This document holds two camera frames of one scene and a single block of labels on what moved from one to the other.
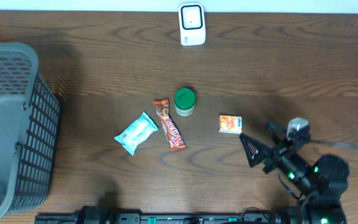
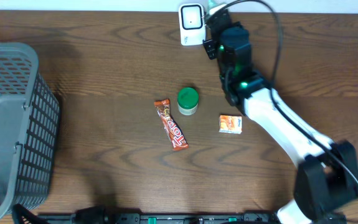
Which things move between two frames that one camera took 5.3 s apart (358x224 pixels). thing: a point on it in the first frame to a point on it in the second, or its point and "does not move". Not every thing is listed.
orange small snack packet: x=230 y=124 does not move
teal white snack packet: x=138 y=130 to x=212 y=4
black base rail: x=162 y=218 does not move
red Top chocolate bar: x=169 y=128 does not move
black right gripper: x=278 y=152 to x=209 y=47
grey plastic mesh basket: x=19 y=116 does not move
